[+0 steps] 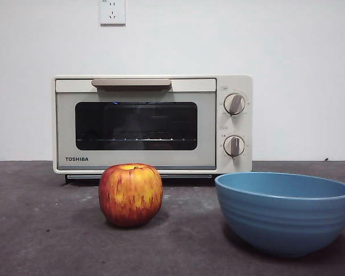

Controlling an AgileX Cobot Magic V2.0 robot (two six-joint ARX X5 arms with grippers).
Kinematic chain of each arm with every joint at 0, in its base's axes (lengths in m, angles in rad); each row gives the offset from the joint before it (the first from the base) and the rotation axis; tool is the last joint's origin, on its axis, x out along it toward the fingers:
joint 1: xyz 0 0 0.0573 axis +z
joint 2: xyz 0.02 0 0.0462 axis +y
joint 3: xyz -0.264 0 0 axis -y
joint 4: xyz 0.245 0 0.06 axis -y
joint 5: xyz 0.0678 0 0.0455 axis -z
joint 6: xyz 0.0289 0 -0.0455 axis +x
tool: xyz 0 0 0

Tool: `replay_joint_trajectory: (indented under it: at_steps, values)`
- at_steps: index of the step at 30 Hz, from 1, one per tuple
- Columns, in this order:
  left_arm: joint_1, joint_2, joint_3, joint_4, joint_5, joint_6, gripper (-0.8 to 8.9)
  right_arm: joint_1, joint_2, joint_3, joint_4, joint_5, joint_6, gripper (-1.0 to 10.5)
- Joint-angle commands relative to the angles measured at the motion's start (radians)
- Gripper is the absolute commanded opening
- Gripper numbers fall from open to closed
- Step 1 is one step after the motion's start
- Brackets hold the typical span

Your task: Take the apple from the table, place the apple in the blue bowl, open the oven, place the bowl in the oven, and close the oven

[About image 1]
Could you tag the cream temperature knob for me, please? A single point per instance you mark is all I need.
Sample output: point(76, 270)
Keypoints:
point(234, 104)

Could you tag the cream Toshiba toaster oven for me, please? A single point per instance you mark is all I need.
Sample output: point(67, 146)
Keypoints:
point(248, 129)

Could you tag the red yellow apple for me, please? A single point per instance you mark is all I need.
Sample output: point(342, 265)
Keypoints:
point(130, 195)

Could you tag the cream timer knob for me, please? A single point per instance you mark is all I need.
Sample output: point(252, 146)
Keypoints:
point(234, 146)

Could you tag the blue ribbed bowl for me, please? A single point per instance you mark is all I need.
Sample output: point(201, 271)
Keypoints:
point(281, 224)

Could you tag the silver crumb tray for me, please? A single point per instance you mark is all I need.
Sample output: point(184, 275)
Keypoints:
point(83, 176)

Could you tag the white wall socket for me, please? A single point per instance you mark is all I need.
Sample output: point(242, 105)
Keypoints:
point(112, 15)

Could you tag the cream glass oven door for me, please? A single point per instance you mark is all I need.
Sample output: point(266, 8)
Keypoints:
point(138, 158)

